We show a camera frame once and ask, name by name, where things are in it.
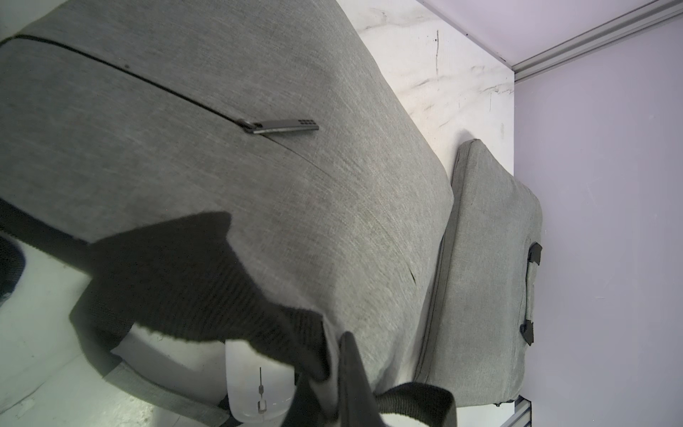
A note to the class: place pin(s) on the grey laptop bag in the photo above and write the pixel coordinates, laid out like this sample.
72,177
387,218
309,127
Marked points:
179,174
480,321

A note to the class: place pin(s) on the aluminium frame rails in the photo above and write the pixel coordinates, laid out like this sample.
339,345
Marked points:
532,37

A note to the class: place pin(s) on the white computer mouse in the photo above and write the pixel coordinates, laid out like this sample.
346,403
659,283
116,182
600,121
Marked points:
259,389

